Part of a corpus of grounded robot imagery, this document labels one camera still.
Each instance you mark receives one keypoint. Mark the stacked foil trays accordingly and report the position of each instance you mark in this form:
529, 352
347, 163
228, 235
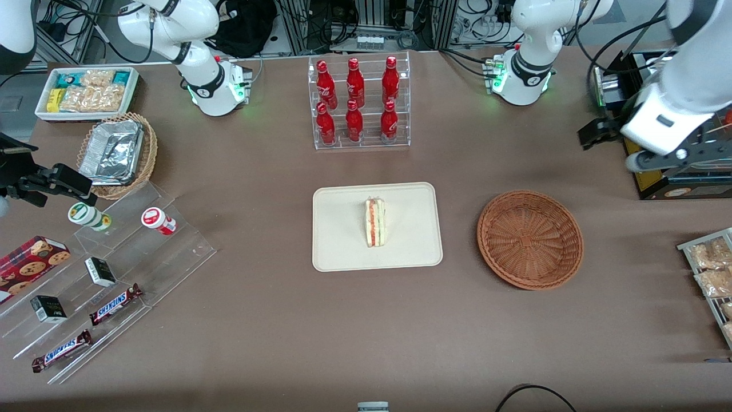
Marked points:
111, 151

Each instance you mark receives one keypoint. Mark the white snack bin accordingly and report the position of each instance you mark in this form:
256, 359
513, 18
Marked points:
43, 114

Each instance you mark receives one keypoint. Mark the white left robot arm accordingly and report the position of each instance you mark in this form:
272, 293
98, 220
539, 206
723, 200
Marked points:
529, 71

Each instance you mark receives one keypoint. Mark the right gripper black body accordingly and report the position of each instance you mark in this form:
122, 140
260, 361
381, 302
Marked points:
16, 167

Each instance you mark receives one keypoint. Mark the clear acrylic bottle rack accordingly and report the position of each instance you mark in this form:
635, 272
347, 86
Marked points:
372, 146

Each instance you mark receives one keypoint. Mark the red cola bottle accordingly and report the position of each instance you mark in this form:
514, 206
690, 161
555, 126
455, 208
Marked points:
390, 80
355, 83
326, 86
354, 123
389, 123
325, 126

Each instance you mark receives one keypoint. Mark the red white small bottle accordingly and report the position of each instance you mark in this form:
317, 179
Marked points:
157, 220

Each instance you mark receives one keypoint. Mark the round brown wicker basket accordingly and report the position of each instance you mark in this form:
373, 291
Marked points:
529, 240

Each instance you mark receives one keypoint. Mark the grey power strip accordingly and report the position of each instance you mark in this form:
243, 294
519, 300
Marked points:
369, 42

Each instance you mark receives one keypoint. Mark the yellow snack packet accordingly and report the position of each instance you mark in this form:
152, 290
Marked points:
55, 100

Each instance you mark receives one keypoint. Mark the grey device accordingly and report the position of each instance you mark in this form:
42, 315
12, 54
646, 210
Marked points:
373, 407

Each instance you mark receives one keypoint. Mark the small black box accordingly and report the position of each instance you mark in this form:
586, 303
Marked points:
100, 272
48, 309

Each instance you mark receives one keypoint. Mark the black bag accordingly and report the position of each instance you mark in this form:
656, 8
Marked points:
246, 26

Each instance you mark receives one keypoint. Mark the snickers chocolate bar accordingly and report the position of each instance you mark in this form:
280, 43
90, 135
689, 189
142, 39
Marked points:
114, 304
62, 351

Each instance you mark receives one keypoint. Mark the clear bag of crackers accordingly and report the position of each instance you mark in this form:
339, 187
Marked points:
91, 98
98, 77
728, 332
715, 283
709, 254
726, 310

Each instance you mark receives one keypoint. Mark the triangle sandwich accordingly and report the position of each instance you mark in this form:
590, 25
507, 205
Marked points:
376, 224

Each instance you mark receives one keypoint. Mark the light woven basket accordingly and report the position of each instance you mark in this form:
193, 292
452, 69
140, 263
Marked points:
147, 154

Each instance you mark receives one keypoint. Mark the teal snack packet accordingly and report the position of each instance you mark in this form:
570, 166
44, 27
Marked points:
70, 79
122, 78

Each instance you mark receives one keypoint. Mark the wooden skewer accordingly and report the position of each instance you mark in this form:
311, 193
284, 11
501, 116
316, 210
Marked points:
721, 133

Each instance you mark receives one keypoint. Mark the red cookie box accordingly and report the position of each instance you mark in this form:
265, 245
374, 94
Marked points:
31, 263

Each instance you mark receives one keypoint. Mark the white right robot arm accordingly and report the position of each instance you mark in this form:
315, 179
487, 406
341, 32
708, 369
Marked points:
211, 86

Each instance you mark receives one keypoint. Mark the cream rectangular tray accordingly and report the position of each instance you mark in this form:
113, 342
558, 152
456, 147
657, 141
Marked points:
412, 229

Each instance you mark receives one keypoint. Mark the clear acrylic stepped display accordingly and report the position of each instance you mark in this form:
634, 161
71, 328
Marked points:
171, 257

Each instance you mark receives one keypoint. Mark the green white cup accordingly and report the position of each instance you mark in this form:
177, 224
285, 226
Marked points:
86, 216

